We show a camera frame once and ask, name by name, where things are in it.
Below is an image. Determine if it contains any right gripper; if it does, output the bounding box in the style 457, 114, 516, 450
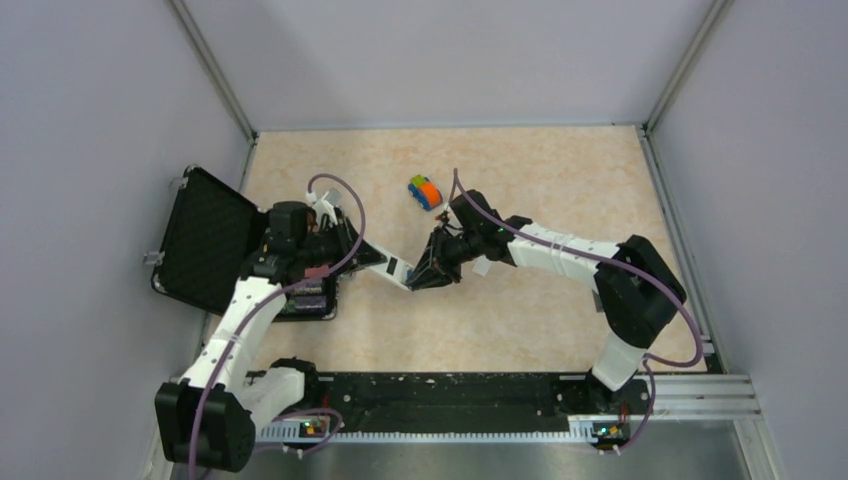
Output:
407, 227, 484, 291

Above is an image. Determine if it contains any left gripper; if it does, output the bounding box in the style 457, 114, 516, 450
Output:
297, 215, 387, 275

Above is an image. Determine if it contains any white remote control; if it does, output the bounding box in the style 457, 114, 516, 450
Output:
366, 245, 414, 291

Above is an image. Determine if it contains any white battery cover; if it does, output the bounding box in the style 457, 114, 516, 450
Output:
472, 257, 493, 276

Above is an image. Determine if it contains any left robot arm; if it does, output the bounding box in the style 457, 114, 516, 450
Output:
154, 201, 388, 479

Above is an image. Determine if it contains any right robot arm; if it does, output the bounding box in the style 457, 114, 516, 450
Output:
405, 189, 687, 412

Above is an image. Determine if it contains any colourful toy car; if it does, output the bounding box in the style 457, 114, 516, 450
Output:
407, 175, 444, 211

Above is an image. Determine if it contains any black open case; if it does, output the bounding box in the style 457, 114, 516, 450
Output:
151, 166, 352, 322

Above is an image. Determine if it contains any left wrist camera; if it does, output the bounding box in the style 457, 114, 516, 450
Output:
305, 188, 342, 226

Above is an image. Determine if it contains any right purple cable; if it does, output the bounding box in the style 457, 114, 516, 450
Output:
447, 168, 705, 455

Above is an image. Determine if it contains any purple cable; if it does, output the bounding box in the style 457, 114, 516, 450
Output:
187, 173, 368, 480
447, 168, 705, 455

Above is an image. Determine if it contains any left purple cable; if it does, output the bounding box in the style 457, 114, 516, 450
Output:
187, 173, 368, 480

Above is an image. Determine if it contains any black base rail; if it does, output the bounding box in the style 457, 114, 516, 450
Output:
258, 372, 652, 446

